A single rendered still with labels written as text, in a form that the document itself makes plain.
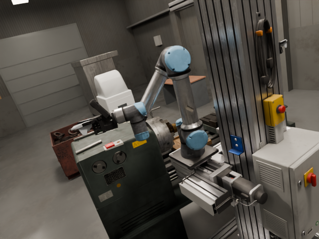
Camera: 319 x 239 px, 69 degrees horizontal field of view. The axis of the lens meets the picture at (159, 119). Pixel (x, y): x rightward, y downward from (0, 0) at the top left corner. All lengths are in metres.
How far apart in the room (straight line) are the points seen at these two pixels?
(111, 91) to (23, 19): 5.86
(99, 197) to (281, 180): 1.17
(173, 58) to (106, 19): 9.73
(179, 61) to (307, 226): 0.99
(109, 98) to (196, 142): 3.83
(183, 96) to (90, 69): 5.62
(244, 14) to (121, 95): 4.11
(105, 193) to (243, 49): 1.29
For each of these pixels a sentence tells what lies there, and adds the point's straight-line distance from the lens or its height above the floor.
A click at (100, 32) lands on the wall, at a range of 10.58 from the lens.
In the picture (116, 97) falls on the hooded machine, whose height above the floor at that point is 0.93.
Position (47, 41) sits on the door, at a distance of 10.05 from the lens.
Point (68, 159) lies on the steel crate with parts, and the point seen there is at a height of 0.38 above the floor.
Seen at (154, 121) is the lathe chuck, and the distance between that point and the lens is 1.94.
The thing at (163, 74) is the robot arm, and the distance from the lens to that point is 1.24.
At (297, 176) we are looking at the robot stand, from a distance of 1.17.
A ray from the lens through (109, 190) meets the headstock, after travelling 1.77.
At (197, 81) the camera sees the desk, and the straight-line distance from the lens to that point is 5.72.
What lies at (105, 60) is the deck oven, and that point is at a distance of 6.78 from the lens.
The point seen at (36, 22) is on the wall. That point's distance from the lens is 10.17.
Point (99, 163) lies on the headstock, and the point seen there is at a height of 1.18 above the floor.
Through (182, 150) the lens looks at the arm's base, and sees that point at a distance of 1.41.
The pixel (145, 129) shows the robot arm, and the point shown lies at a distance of 1.17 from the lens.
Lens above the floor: 1.87
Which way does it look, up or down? 19 degrees down
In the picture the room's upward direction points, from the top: 16 degrees counter-clockwise
